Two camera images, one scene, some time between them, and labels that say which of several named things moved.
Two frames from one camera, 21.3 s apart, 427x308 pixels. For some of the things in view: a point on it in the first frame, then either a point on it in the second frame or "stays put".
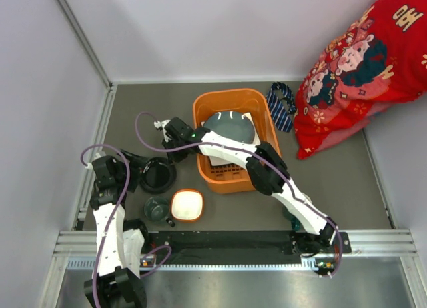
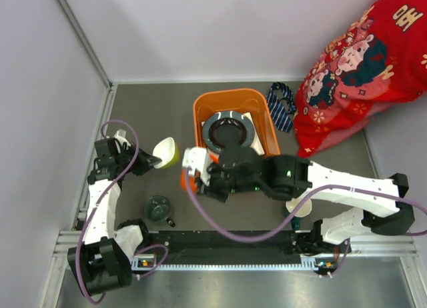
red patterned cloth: (376, 60) stays put
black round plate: (159, 177) -> (227, 131)
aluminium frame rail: (76, 249) stays put
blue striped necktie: (281, 109) stays put
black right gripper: (176, 158) -> (211, 189)
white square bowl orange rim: (187, 205) -> (165, 149)
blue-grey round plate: (231, 125) stays put
